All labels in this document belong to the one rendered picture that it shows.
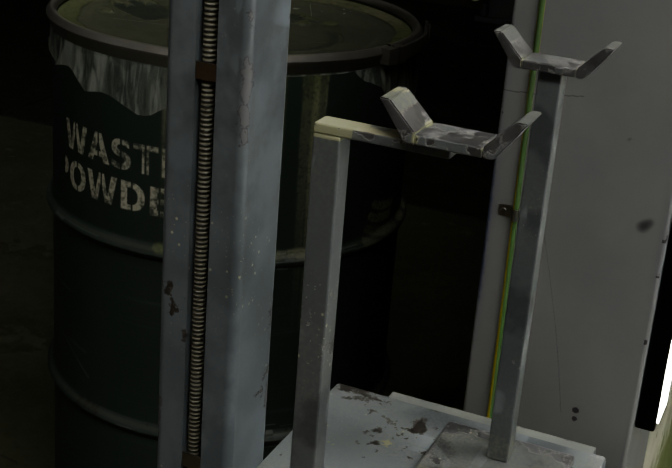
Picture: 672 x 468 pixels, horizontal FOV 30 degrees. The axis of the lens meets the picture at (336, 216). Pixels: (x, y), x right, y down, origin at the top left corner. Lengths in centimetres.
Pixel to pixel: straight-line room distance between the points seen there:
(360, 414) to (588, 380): 38
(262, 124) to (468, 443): 31
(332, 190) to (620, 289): 63
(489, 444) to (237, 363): 21
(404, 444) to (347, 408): 6
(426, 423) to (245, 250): 25
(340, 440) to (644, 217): 43
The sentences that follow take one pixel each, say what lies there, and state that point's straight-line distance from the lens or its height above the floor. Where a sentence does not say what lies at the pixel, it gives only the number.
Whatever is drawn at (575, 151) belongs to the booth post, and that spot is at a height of 93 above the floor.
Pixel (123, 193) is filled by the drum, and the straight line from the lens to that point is 179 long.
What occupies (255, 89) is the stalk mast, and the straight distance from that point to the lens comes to 78.
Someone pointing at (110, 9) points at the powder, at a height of 87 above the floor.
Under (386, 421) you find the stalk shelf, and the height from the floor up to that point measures 79.
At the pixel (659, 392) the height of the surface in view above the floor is 69.
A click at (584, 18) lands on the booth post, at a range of 121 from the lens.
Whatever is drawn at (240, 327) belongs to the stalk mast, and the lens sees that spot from 84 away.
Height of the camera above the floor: 129
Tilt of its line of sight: 21 degrees down
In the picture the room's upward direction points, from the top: 5 degrees clockwise
